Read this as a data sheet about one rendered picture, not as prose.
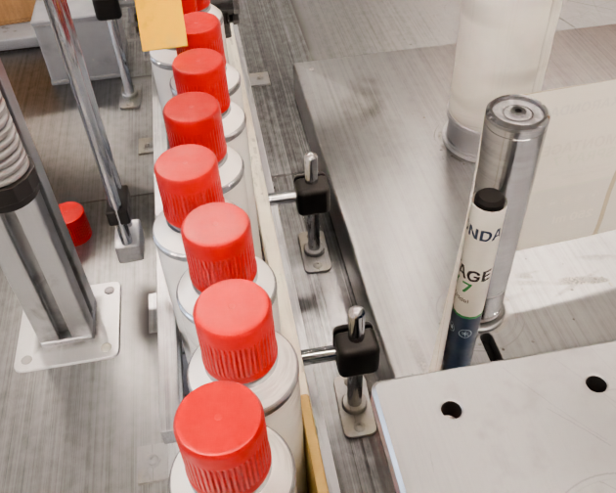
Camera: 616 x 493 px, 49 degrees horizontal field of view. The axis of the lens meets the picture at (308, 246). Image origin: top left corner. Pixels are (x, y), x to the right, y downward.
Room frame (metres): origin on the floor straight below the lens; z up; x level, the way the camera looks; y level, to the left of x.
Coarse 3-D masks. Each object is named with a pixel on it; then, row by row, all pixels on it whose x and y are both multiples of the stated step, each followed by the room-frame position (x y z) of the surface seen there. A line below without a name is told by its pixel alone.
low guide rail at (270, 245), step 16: (240, 64) 0.68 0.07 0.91; (256, 144) 0.53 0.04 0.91; (256, 160) 0.50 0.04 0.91; (256, 176) 0.48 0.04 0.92; (256, 192) 0.46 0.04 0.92; (256, 208) 0.44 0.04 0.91; (272, 224) 0.41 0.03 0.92; (272, 240) 0.40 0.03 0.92; (272, 256) 0.38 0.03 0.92; (288, 304) 0.33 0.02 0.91; (288, 320) 0.31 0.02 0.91; (288, 336) 0.30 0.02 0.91; (304, 384) 0.25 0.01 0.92; (320, 448) 0.21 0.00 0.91
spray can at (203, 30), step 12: (204, 12) 0.45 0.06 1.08; (192, 24) 0.43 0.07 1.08; (204, 24) 0.43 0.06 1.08; (216, 24) 0.43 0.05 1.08; (192, 36) 0.42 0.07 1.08; (204, 36) 0.42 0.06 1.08; (216, 36) 0.43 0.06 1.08; (180, 48) 0.43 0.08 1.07; (192, 48) 0.42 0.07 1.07; (216, 48) 0.43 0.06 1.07; (228, 72) 0.43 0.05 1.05; (228, 84) 0.42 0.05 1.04; (240, 84) 0.43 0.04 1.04; (240, 96) 0.43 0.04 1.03
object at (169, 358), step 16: (160, 112) 0.52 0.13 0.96; (160, 128) 0.49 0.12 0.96; (160, 144) 0.47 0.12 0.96; (160, 208) 0.39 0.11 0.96; (160, 272) 0.32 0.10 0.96; (160, 288) 0.31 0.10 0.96; (160, 304) 0.29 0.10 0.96; (160, 320) 0.28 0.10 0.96; (160, 336) 0.26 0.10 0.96; (176, 336) 0.26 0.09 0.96; (160, 352) 0.25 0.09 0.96; (176, 352) 0.25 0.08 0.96; (160, 368) 0.24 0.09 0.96; (176, 368) 0.24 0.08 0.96; (160, 384) 0.23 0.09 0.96; (176, 384) 0.23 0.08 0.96; (160, 400) 0.22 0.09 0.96; (176, 400) 0.22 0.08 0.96; (160, 416) 0.21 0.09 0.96; (160, 432) 0.20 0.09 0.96
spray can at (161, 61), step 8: (184, 0) 0.47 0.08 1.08; (192, 0) 0.48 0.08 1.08; (184, 8) 0.47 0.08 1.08; (192, 8) 0.48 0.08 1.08; (152, 56) 0.47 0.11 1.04; (160, 56) 0.47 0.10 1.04; (168, 56) 0.47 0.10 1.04; (176, 56) 0.46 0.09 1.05; (152, 64) 0.48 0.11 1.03; (160, 64) 0.46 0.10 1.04; (168, 64) 0.46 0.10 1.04; (160, 72) 0.47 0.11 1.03; (168, 72) 0.46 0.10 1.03; (160, 80) 0.47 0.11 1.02; (168, 80) 0.46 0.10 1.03; (160, 88) 0.47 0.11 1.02; (168, 88) 0.46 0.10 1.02; (160, 96) 0.47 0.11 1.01; (168, 96) 0.46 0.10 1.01; (160, 104) 0.48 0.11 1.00
